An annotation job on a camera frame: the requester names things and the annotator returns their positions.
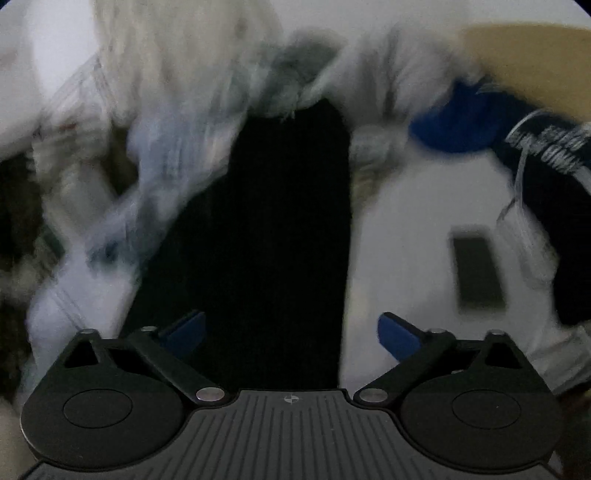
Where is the black rectangular label patch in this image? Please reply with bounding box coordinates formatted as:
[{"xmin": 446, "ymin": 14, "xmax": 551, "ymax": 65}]
[{"xmin": 449, "ymin": 228, "xmax": 507, "ymax": 312}]

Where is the blue cloth item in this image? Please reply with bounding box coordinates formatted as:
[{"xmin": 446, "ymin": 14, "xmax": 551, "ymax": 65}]
[{"xmin": 409, "ymin": 78, "xmax": 538, "ymax": 154}]

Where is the white hooded sweatshirt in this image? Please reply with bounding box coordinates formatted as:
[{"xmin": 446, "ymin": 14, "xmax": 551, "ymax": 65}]
[{"xmin": 321, "ymin": 25, "xmax": 590, "ymax": 393}]

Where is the blue forest print duvet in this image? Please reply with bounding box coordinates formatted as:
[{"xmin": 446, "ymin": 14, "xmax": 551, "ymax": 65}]
[{"xmin": 19, "ymin": 58, "xmax": 262, "ymax": 395}]

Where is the black garment with drawstring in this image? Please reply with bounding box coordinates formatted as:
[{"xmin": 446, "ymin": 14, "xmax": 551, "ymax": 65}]
[{"xmin": 121, "ymin": 100, "xmax": 352, "ymax": 391}]

